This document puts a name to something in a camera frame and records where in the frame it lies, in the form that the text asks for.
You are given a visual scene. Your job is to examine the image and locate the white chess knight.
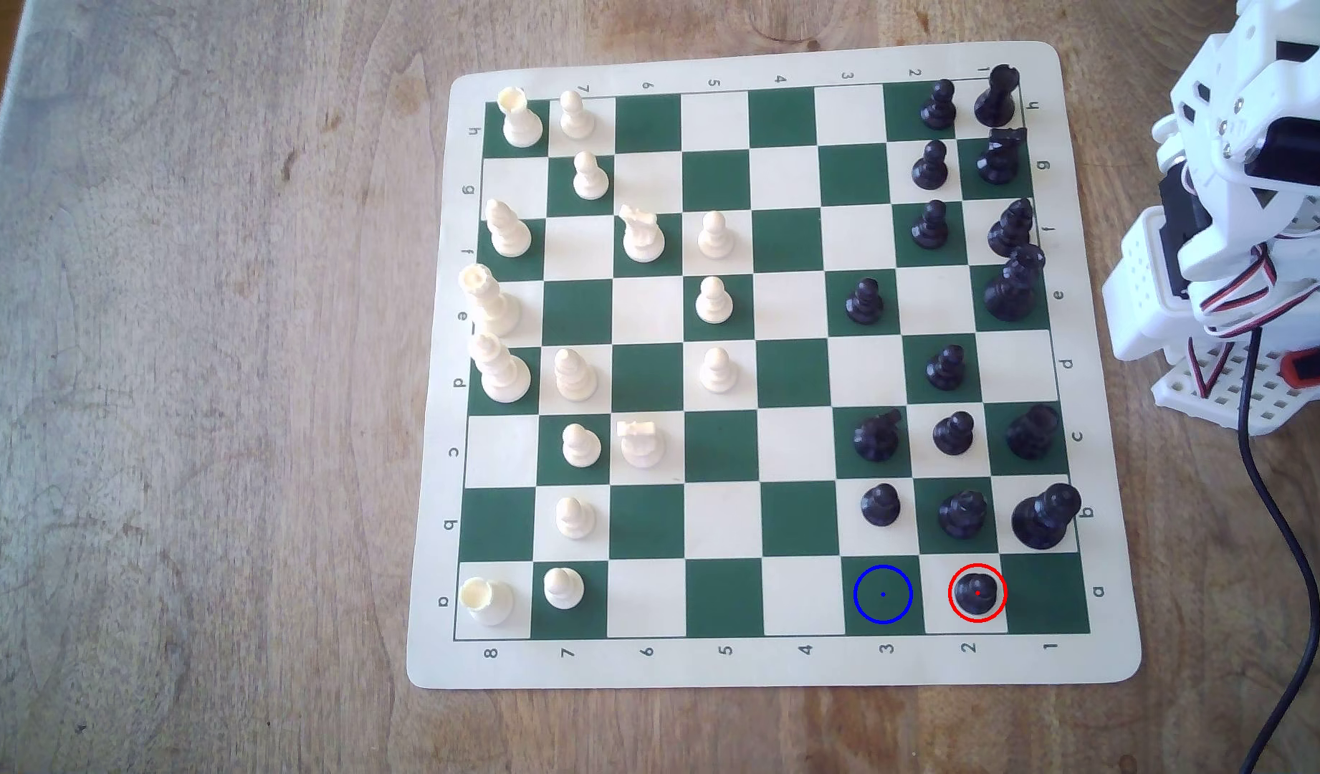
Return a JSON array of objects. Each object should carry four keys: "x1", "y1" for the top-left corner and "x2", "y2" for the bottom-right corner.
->
[
  {"x1": 617, "y1": 419, "x2": 666, "y2": 470},
  {"x1": 618, "y1": 205, "x2": 666, "y2": 264}
]

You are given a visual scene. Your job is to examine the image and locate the white chess queen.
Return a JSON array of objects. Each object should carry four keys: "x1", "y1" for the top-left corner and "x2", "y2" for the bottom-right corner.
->
[{"x1": 467, "y1": 332, "x2": 532, "y2": 406}]

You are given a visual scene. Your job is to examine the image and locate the green and white chess mat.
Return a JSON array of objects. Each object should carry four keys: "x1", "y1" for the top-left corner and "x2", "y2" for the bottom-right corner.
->
[{"x1": 406, "y1": 41, "x2": 1143, "y2": 690}]

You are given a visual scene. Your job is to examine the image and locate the white chess bishop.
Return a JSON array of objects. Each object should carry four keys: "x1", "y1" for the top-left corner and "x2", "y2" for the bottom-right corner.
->
[{"x1": 484, "y1": 198, "x2": 533, "y2": 259}]

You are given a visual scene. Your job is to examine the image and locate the black chess knight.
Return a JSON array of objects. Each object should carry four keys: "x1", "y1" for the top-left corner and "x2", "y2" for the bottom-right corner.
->
[
  {"x1": 977, "y1": 127, "x2": 1030, "y2": 185},
  {"x1": 852, "y1": 408, "x2": 904, "y2": 464}
]

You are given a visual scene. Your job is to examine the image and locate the white chess rook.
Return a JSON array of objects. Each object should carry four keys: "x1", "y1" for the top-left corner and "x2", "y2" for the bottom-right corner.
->
[
  {"x1": 497, "y1": 86, "x2": 545, "y2": 150},
  {"x1": 458, "y1": 577, "x2": 515, "y2": 628}
]

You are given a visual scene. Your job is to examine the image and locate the black chess king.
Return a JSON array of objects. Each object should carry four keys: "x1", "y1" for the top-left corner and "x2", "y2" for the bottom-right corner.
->
[{"x1": 983, "y1": 244, "x2": 1047, "y2": 323}]

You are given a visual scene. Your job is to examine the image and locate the black chess bishop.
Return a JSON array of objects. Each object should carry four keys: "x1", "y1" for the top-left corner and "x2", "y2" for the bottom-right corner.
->
[
  {"x1": 1005, "y1": 403, "x2": 1061, "y2": 462},
  {"x1": 987, "y1": 198, "x2": 1036, "y2": 259}
]

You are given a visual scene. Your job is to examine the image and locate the black chess queen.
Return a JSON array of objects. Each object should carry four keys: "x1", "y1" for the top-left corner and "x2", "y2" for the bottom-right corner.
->
[{"x1": 1010, "y1": 482, "x2": 1083, "y2": 552}]

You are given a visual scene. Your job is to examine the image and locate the white pawn left middle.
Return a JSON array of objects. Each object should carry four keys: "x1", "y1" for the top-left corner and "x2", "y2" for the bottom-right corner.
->
[{"x1": 553, "y1": 347, "x2": 598, "y2": 403}]

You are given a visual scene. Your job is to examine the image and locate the red black white servo wires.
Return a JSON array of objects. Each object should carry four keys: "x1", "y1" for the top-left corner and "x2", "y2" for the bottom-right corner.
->
[{"x1": 1195, "y1": 239, "x2": 1320, "y2": 343}]

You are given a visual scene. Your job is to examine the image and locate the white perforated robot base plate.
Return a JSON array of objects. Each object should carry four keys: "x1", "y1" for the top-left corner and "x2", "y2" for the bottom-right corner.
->
[{"x1": 1152, "y1": 338, "x2": 1320, "y2": 436}]

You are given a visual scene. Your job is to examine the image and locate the thick black cable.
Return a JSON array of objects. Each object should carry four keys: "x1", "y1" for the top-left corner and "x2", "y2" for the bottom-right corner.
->
[{"x1": 1236, "y1": 325, "x2": 1320, "y2": 774}]

